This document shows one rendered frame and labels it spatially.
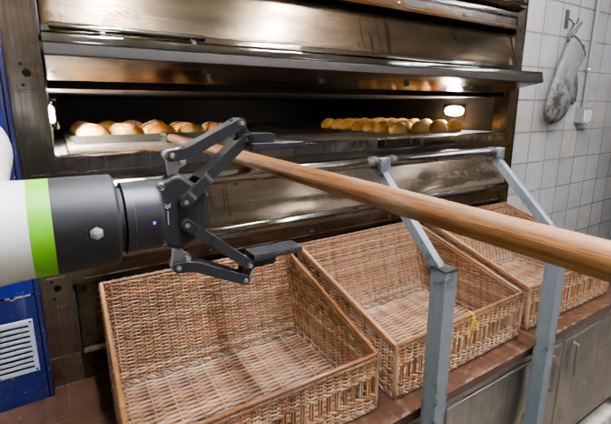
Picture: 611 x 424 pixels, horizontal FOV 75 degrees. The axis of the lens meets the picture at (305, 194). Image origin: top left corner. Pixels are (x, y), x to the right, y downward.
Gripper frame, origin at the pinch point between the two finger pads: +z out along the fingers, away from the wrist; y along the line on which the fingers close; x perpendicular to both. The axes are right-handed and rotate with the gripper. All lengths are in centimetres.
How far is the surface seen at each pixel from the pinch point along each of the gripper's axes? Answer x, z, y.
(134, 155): -68, -7, 1
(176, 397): -47, -5, 59
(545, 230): 28.2, 7.4, -1.6
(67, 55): -53, -21, -22
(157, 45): -54, -3, -25
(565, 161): -65, 213, 15
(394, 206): 12.0, 6.7, -0.4
